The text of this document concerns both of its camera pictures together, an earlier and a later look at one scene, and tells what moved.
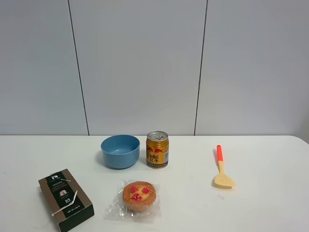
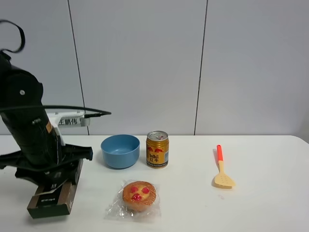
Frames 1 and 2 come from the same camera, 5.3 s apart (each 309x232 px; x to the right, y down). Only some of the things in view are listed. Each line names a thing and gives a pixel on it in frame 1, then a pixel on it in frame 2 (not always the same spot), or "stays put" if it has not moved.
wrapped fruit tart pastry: (134, 200) stays put
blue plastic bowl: (120, 152) stays put
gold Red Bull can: (157, 146) stays put
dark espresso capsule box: (69, 204) -> (55, 200)
